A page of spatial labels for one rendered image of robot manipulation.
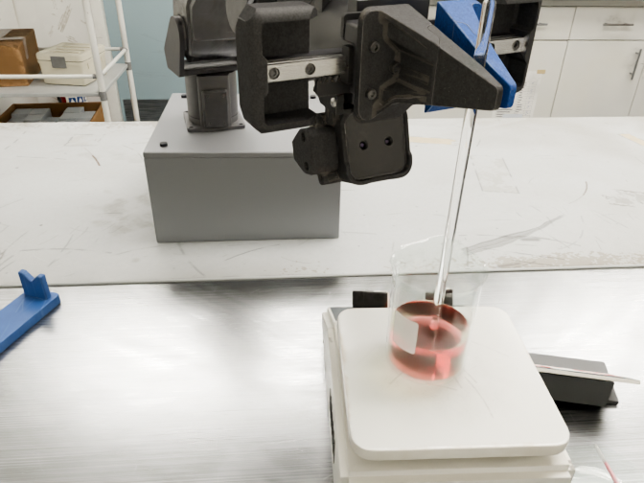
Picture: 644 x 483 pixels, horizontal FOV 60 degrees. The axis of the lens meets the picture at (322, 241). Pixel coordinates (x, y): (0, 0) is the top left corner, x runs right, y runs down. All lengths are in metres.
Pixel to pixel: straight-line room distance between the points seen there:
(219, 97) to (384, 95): 0.35
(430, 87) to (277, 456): 0.27
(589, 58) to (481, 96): 2.82
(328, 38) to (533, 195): 0.50
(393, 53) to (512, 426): 0.21
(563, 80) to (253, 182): 2.56
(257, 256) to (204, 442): 0.24
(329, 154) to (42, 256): 0.40
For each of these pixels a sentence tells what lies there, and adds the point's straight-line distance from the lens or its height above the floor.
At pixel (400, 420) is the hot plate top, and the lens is 0.32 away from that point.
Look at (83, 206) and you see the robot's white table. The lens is 0.76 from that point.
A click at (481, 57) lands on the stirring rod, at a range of 0.28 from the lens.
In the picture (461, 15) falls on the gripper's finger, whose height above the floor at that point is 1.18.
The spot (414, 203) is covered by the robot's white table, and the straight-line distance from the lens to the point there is 0.73.
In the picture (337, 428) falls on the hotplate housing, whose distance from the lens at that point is 0.35.
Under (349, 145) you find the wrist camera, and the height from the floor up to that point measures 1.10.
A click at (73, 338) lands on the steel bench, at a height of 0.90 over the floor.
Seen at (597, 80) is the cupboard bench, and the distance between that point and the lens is 3.14.
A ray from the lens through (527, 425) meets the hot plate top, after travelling 0.34.
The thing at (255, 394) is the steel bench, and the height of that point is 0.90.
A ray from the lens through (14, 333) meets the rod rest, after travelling 0.55.
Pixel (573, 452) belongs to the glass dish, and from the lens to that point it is 0.44.
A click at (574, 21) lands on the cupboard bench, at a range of 3.00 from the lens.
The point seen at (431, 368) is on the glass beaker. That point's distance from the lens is 0.33.
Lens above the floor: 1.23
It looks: 31 degrees down
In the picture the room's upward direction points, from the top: 1 degrees clockwise
